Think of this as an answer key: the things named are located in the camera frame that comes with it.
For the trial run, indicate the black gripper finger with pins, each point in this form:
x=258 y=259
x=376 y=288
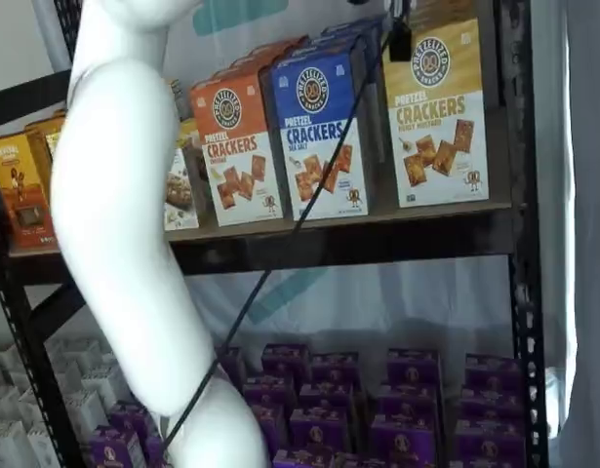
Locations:
x=401 y=44

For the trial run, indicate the yellow pretzel crackers box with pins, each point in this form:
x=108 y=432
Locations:
x=441 y=161

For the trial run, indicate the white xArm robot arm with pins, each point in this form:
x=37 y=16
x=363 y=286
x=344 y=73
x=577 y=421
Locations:
x=109 y=195

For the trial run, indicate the blue pretzel crackers box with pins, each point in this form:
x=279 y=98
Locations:
x=329 y=48
x=309 y=107
x=348 y=35

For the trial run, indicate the orange pretzel crackers box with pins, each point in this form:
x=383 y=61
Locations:
x=246 y=66
x=290 y=43
x=270 y=54
x=231 y=146

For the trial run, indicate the black metal shelf rack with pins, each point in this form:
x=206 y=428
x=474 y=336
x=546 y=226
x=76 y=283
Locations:
x=329 y=244

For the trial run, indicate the Simple Mills almond bars box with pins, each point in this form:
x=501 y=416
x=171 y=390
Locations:
x=185 y=131
x=182 y=195

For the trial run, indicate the purple Annie's cracker box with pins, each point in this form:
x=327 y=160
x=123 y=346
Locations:
x=492 y=402
x=358 y=462
x=131 y=419
x=407 y=439
x=336 y=368
x=272 y=421
x=494 y=370
x=155 y=453
x=268 y=390
x=116 y=448
x=329 y=397
x=414 y=365
x=321 y=429
x=285 y=361
x=304 y=459
x=409 y=400
x=490 y=443

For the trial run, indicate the orange brown snack box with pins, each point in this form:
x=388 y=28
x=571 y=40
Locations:
x=46 y=136
x=16 y=195

